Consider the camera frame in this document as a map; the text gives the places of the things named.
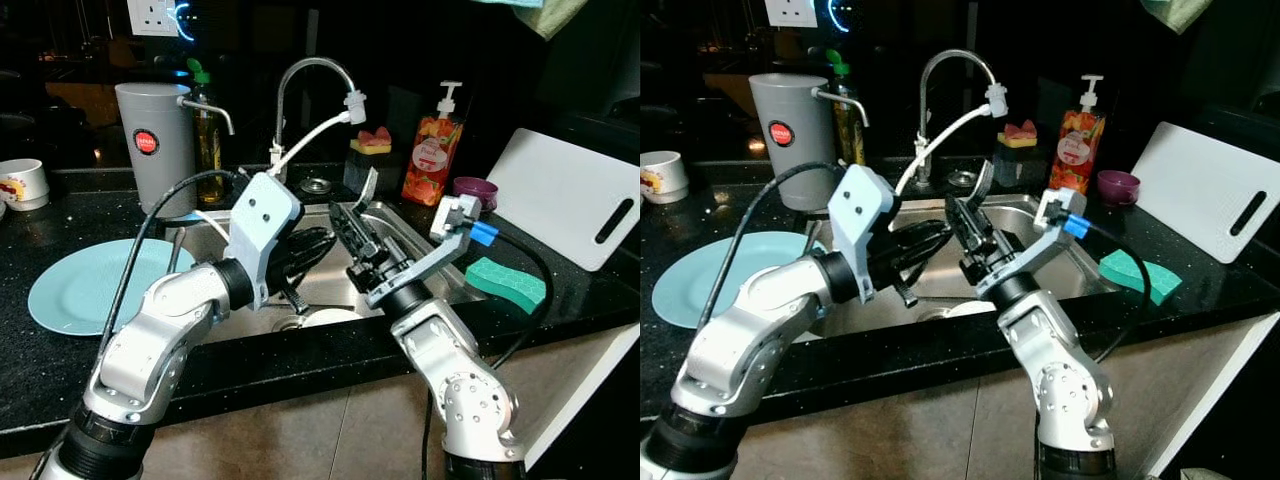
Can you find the white wall socket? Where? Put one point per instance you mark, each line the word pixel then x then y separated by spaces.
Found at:
pixel 790 12
pixel 152 15

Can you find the green sponge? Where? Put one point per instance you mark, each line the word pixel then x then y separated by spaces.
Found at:
pixel 505 283
pixel 1140 275

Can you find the small purple bowl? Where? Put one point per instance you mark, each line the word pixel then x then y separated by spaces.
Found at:
pixel 475 190
pixel 1118 187

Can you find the oil bottle with green cap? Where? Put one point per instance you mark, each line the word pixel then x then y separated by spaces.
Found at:
pixel 208 150
pixel 850 130

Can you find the teal round plate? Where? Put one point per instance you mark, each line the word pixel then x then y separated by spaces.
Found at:
pixel 90 285
pixel 720 280

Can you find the green hanging cloth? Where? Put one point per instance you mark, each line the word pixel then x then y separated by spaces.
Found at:
pixel 530 12
pixel 1178 12

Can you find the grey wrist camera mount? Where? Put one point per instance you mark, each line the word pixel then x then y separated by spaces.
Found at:
pixel 1040 245
pixel 430 255
pixel 262 220
pixel 860 215

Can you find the stainless steel sink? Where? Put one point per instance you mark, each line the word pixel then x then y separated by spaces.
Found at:
pixel 940 285
pixel 330 285

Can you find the black holder with yellow sponge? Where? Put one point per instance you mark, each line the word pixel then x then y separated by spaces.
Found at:
pixel 1015 158
pixel 368 165

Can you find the chrome gooseneck faucet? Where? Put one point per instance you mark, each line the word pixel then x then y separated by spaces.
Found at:
pixel 935 70
pixel 290 80

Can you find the white cup with colourful print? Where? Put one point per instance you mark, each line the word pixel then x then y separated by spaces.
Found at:
pixel 20 183
pixel 663 178

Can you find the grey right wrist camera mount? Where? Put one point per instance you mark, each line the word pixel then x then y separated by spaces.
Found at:
pixel 1040 245
pixel 430 255

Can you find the white cutting board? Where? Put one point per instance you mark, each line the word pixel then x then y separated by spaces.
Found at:
pixel 560 195
pixel 1200 190

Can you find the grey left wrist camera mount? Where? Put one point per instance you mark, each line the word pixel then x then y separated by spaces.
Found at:
pixel 860 215
pixel 262 220

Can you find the orange soap pump bottle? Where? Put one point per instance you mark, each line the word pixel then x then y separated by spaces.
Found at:
pixel 1078 145
pixel 432 155

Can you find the white ceramic bowl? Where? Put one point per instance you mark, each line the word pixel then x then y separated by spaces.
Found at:
pixel 332 317
pixel 967 308

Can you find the round metal sink strainer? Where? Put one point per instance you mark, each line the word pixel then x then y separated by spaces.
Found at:
pixel 960 179
pixel 316 185

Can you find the grey canister with red logo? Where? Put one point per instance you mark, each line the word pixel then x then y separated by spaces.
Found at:
pixel 795 145
pixel 155 150

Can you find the small chrome tap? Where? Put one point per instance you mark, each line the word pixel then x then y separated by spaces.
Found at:
pixel 845 100
pixel 212 108

